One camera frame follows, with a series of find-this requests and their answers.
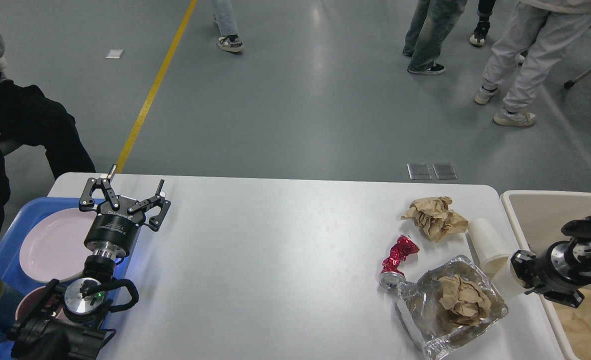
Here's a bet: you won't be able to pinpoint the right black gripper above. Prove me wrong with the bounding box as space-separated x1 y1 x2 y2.
510 241 585 309

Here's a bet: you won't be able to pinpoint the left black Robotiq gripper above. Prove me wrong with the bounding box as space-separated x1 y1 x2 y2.
79 165 172 260

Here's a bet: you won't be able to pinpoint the upside-down white paper cup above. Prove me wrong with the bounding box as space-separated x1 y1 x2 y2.
468 218 515 277

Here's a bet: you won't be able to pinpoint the pink plate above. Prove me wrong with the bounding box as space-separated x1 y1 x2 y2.
19 208 96 283

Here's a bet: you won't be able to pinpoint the pink HOME mug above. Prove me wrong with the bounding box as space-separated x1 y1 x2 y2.
15 285 66 321

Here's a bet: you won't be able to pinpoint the foil sheet bottom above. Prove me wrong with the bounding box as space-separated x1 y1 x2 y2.
396 255 508 360

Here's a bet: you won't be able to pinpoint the red foil wrapper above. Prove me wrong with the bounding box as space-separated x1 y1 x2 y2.
378 235 420 290

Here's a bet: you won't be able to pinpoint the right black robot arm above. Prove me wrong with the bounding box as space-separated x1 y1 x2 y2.
510 216 591 308

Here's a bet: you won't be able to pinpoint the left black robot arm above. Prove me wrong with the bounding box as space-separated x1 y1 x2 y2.
7 164 171 360

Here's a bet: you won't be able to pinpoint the beige plastic bin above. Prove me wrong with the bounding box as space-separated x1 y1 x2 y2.
501 190 591 360

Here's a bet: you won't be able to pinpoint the brown paper in foil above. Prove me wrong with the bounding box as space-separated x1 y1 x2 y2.
438 275 491 326

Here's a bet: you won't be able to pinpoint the blue plastic tray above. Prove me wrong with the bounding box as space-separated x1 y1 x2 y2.
0 197 131 360

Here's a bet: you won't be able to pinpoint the crumpled brown paper ball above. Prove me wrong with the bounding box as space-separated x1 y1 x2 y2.
401 196 469 243

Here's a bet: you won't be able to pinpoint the seated person black pants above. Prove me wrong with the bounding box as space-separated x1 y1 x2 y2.
0 34 96 233

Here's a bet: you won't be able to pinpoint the right metal floor plate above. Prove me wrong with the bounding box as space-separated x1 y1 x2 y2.
432 162 458 180

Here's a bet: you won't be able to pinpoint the metal floor plate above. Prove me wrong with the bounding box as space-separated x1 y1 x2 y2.
407 162 433 181
432 162 458 180

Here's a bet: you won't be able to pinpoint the left metal floor plate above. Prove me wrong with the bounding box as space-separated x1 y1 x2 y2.
407 162 433 181

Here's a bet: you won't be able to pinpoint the tripod stand leg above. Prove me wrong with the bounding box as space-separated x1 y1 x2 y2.
563 67 591 89

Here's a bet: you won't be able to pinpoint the person light blue jeans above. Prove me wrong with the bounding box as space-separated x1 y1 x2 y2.
210 0 244 53

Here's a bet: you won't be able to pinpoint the person grey sweatpants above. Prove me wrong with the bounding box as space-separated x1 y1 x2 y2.
474 0 591 127

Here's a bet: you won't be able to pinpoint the person black red-striped pants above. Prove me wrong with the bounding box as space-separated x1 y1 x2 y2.
469 0 496 48

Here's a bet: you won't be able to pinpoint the person black hoodie faded jeans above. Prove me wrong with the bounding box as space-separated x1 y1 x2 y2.
403 0 467 76

